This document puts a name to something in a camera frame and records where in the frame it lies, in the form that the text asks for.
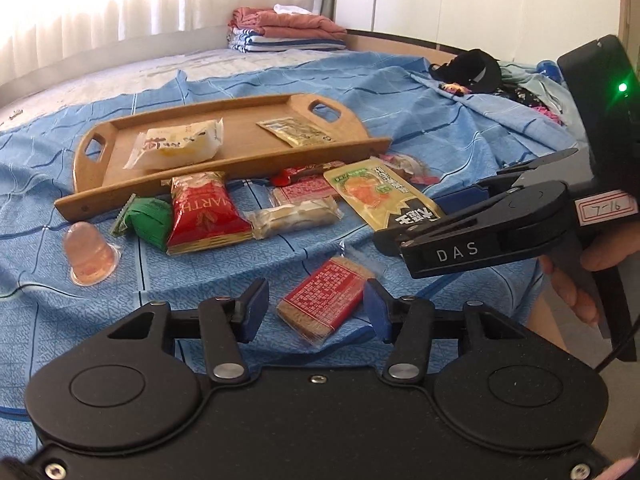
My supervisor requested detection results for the pile of clothes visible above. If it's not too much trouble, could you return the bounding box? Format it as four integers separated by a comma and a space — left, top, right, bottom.
495, 61, 580, 127

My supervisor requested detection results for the yellow orange snack packet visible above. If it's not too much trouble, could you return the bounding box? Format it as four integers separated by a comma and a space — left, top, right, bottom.
323, 158, 445, 231

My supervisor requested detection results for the white flower cake packet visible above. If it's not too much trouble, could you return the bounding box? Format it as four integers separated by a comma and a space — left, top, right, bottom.
124, 119, 224, 171

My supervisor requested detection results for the brown chocolate wrapper snack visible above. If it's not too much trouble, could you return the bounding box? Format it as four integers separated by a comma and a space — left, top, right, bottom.
378, 154, 440, 186

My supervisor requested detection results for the blue checked bed sheet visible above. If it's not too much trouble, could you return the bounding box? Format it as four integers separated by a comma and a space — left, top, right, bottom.
0, 51, 584, 461

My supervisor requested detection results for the red label cracker pack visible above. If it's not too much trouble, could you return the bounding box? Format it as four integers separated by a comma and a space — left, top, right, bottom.
277, 256, 375, 346

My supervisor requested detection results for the pink jelly cup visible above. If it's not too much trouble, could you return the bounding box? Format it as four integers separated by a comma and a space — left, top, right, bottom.
63, 221, 120, 286

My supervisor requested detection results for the gold sauce packet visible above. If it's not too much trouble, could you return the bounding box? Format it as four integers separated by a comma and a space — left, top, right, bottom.
257, 117, 333, 148

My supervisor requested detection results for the folded pink blanket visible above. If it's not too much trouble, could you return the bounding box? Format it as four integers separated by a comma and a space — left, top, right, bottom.
229, 6, 347, 41

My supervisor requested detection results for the white mattress pad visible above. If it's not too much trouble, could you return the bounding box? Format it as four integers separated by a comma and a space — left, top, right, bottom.
1, 49, 334, 131

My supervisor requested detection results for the wooden serving tray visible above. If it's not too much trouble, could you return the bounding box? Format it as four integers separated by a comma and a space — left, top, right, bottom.
54, 93, 392, 222

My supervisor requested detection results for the black cap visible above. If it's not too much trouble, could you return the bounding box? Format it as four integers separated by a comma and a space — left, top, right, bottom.
428, 49, 502, 93

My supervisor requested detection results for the white curtain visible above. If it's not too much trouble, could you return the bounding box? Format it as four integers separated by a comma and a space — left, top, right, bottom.
0, 0, 331, 86

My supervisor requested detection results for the right hand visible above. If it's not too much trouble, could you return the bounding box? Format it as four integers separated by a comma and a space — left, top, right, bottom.
538, 219, 640, 328

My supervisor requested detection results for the green candy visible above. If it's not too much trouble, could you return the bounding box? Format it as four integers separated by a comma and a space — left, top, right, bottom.
110, 194, 174, 252

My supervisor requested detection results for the beige biscuit pack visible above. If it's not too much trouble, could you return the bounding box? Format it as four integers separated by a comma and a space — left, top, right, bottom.
244, 197, 343, 240

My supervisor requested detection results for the red Marth snack bag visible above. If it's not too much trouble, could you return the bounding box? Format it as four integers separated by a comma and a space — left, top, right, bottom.
166, 171, 253, 256

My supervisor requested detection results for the pink cracker pack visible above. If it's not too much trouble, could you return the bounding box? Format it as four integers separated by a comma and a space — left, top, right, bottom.
270, 176, 338, 207

